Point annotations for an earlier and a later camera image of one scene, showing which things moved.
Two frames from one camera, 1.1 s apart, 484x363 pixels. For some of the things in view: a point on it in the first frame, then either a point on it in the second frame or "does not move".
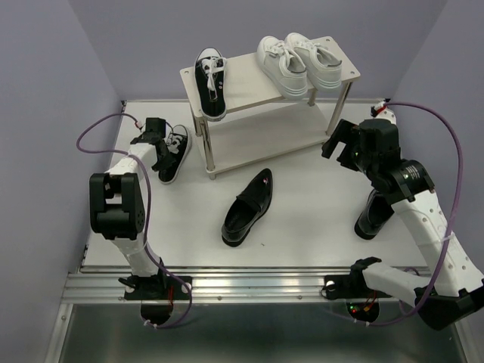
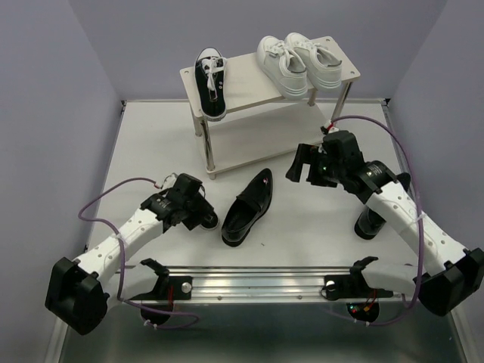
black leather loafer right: [375, 215] does not move
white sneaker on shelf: [323, 70] does not move
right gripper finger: [339, 134] → [303, 154]
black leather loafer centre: [250, 204] does not move
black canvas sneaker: [209, 66] does not move
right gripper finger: [345, 156] → [314, 175]
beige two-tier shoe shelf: [259, 122] does not move
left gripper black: [164, 164] → [201, 203]
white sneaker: [285, 72] does not move
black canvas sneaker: [179, 145] → [209, 219]
